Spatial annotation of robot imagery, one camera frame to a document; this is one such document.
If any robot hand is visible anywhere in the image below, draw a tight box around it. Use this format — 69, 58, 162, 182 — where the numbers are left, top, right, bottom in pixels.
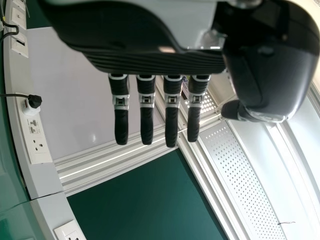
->
37, 0, 320, 148

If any white and orange plug adapter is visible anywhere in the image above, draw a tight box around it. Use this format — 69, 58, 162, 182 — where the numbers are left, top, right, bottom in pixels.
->
23, 98, 42, 117

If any white socket strip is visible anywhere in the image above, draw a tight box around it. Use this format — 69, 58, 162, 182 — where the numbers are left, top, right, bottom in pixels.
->
2, 0, 67, 201
29, 192, 87, 240

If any perforated white cable duct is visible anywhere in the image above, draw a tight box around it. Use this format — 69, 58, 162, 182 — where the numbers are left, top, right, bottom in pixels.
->
178, 89, 221, 121
198, 121, 288, 240

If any aluminium profile rail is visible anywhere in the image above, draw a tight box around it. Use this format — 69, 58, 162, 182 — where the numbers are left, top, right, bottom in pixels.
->
176, 138, 242, 240
53, 123, 187, 198

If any black plug with cable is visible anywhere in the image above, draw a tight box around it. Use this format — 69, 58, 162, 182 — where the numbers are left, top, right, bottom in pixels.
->
0, 92, 43, 111

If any thin black cable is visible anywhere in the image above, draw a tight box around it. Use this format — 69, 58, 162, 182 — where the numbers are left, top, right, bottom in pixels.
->
0, 14, 20, 45

